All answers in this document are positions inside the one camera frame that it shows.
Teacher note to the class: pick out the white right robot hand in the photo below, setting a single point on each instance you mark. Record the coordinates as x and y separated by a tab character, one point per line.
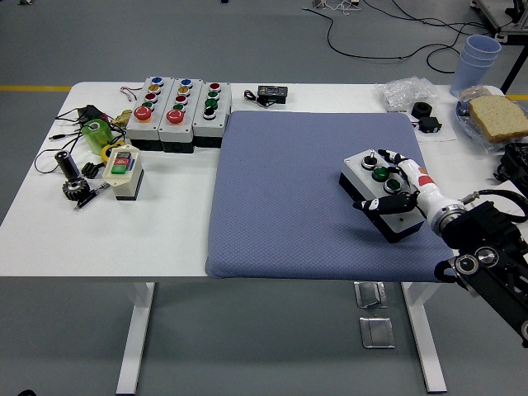
422	189

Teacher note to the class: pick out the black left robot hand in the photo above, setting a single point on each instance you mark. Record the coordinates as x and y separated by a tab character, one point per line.
25	393

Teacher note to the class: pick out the white four-button control box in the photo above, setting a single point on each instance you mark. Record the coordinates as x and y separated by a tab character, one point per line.
355	168

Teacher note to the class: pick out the four-button box with selector knob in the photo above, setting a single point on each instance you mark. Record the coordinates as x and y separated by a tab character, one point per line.
206	128

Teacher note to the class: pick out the five-button box, red mushroom button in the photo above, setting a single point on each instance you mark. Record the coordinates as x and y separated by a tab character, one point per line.
138	130
175	132

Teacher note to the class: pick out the white paper sheet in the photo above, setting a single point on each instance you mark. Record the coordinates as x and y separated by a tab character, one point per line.
445	134

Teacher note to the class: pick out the black servo motor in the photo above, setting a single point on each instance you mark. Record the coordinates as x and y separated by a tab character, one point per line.
429	123

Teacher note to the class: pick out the black device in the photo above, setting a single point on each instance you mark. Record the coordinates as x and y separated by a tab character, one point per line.
515	161

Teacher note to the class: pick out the clear plastic bag of parts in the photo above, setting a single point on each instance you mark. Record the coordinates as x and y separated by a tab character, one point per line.
404	92

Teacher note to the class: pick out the slice of bread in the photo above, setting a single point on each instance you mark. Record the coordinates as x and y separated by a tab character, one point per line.
499	117

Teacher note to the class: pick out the silver floor socket plate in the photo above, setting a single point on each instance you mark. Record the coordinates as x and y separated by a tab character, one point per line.
371	295
377	332

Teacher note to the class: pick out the white table leg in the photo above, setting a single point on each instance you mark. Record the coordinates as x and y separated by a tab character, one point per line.
136	338
429	350

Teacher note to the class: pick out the stack of blue cups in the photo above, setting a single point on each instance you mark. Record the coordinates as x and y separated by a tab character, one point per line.
470	66

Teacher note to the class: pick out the blue-grey quilted mat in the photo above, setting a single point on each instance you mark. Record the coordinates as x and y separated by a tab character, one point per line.
288	185

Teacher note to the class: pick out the small black digital meter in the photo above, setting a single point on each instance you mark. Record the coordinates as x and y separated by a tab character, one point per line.
272	91

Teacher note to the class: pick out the black pen tool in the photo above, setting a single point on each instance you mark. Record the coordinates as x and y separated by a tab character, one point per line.
88	200

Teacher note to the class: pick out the black metal gear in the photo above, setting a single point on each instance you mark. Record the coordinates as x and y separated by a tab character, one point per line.
76	189

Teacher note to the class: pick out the black metal cylinder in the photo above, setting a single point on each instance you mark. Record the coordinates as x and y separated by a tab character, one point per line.
68	167

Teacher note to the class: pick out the small black toothed part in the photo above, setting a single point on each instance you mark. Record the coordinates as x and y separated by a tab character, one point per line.
90	170

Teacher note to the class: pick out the yellow tape roll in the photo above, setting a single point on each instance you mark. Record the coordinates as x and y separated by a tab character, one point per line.
105	152

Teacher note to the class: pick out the green tape roll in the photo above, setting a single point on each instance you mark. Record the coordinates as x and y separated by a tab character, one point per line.
92	142

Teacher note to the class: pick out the black power adapter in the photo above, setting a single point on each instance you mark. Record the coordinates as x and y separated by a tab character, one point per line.
90	112

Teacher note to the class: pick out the brass fitting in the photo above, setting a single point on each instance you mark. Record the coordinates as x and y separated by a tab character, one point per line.
121	118

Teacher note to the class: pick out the aluminium frame stand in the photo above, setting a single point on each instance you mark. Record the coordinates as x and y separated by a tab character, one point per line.
491	12

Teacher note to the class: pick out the white red-green switch box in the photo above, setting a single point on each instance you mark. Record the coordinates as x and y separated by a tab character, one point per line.
123	185

